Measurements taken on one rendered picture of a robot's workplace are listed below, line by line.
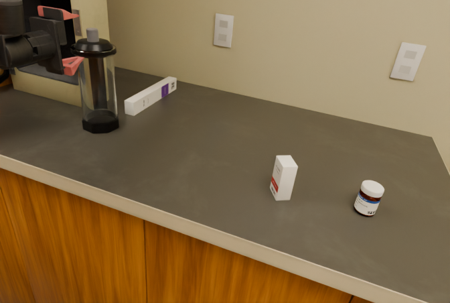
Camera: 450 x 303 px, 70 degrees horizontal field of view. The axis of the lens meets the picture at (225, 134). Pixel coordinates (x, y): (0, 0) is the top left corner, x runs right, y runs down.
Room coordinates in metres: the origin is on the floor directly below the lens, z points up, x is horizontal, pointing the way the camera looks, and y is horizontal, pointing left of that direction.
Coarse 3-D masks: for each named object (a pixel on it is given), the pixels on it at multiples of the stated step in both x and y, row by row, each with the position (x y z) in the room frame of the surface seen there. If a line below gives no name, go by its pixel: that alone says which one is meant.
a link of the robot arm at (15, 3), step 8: (0, 0) 0.56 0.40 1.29; (8, 0) 0.57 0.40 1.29; (16, 0) 0.58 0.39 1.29; (0, 8) 0.56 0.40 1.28; (8, 8) 0.56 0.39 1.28; (16, 8) 0.57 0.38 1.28; (0, 16) 0.56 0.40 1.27; (8, 16) 0.56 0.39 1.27; (16, 16) 0.57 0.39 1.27; (0, 24) 0.56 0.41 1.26; (8, 24) 0.56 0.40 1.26; (16, 24) 0.57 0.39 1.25; (24, 24) 0.59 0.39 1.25; (0, 32) 0.56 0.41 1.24; (8, 32) 0.56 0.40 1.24; (16, 32) 0.57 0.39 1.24; (24, 32) 0.59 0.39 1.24
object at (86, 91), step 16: (112, 48) 0.80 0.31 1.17; (80, 64) 0.76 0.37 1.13; (96, 64) 0.76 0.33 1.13; (112, 64) 0.80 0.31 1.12; (80, 80) 0.76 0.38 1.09; (96, 80) 0.76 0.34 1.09; (112, 80) 0.79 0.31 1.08; (80, 96) 0.77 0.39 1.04; (96, 96) 0.76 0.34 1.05; (112, 96) 0.79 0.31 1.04; (96, 112) 0.76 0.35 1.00; (112, 112) 0.78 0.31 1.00
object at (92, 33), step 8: (88, 32) 0.79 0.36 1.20; (96, 32) 0.80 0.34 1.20; (80, 40) 0.79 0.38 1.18; (88, 40) 0.79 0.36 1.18; (96, 40) 0.79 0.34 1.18; (104, 40) 0.82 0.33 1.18; (80, 48) 0.76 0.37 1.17; (88, 48) 0.76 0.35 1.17; (96, 48) 0.77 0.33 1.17; (104, 48) 0.78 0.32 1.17
